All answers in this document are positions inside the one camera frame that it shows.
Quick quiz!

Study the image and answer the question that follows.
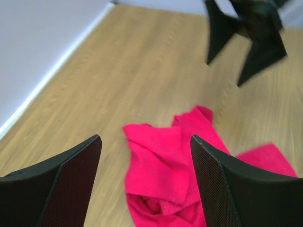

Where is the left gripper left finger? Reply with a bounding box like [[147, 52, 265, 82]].
[[0, 135, 102, 227]]

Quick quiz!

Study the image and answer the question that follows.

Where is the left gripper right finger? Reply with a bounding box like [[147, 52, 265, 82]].
[[190, 135, 303, 227]]

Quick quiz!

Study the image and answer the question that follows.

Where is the pink t shirt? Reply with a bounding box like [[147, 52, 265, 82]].
[[122, 105, 298, 227]]

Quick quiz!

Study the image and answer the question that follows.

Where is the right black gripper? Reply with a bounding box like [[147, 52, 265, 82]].
[[205, 0, 287, 87]]

